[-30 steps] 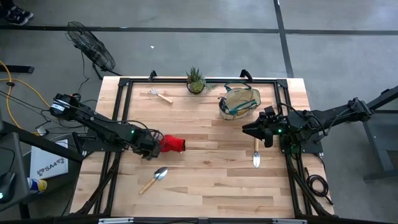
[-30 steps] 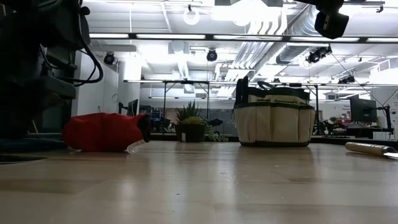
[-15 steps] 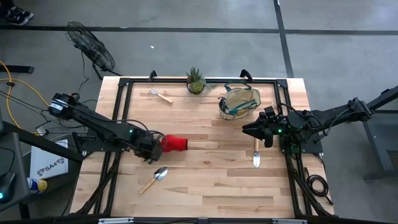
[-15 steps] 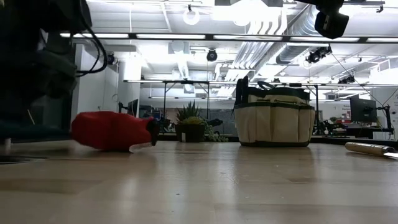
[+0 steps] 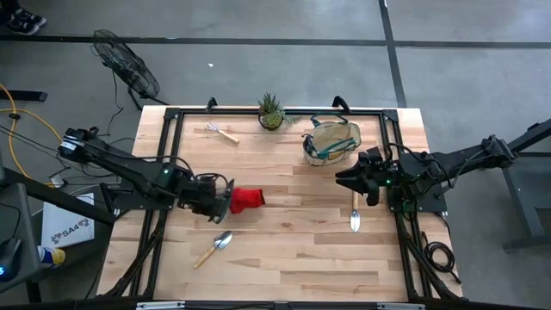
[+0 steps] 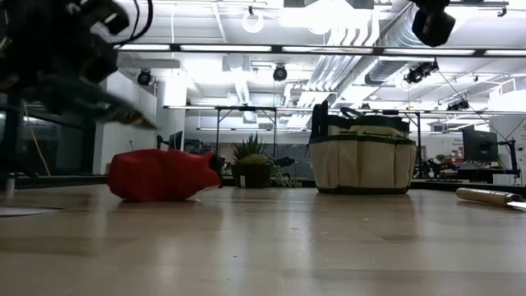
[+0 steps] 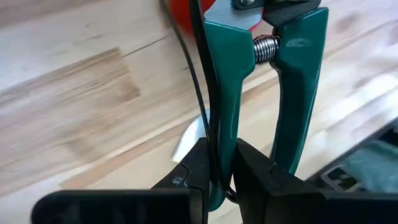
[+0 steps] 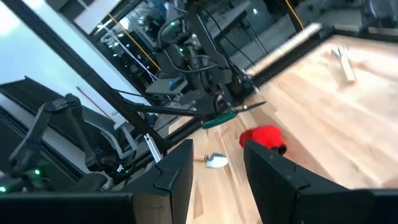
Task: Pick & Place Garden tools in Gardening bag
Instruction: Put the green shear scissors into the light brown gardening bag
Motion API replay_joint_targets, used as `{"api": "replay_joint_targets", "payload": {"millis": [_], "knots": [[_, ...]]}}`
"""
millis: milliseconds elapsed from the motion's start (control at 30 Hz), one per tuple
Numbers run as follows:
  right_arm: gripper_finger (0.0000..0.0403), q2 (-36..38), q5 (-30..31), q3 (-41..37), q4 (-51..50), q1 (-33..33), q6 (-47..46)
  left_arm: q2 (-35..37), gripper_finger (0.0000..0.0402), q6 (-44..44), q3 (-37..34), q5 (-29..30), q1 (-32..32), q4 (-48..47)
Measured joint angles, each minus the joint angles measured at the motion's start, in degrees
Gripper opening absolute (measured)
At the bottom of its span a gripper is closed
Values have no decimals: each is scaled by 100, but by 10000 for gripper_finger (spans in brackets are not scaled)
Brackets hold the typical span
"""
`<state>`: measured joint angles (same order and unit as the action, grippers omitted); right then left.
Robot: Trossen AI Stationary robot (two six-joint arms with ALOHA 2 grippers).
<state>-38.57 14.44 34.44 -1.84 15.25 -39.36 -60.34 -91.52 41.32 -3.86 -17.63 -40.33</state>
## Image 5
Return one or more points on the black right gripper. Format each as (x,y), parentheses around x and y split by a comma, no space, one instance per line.
(381,174)

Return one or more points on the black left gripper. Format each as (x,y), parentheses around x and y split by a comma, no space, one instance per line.
(200,198)

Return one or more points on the red knit garden glove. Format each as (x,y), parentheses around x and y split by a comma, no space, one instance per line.
(247,200)

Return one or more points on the narrow steel garden trowel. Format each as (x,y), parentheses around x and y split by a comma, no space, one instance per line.
(355,219)

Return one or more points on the wide steel garden trowel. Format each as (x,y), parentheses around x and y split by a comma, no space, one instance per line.
(221,241)

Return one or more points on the beige green gardening bag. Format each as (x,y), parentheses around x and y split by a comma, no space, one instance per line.
(331,140)

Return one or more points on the small hand rake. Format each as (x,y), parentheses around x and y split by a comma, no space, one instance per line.
(228,137)

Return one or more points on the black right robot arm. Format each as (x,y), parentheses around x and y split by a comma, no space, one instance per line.
(465,157)

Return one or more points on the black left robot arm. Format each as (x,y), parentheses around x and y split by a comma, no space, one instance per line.
(129,165)

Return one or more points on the potted succulent plant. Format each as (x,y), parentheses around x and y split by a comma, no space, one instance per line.
(271,120)

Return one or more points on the black rig floor stand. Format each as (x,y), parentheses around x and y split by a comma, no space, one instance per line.
(521,202)
(64,199)

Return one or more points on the white printed box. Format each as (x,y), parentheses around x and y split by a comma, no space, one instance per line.
(64,219)

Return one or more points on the black floor fan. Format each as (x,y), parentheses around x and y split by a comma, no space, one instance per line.
(129,69)

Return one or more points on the yellow white blue object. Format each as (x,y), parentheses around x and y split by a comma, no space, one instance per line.
(51,257)

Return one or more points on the black side desk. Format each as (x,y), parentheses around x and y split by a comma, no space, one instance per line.
(17,215)

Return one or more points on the black device blue light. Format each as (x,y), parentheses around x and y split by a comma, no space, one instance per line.
(9,258)

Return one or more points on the black floor bar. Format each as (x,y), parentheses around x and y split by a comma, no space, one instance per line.
(23,96)

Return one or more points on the person's shoe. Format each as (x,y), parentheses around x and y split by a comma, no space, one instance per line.
(20,28)
(28,18)

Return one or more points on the person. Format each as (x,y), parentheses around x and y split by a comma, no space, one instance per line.
(8,5)

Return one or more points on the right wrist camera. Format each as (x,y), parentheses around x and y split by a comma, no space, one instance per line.
(374,154)

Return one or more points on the silver metal bracket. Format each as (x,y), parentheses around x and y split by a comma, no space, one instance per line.
(400,306)
(159,305)

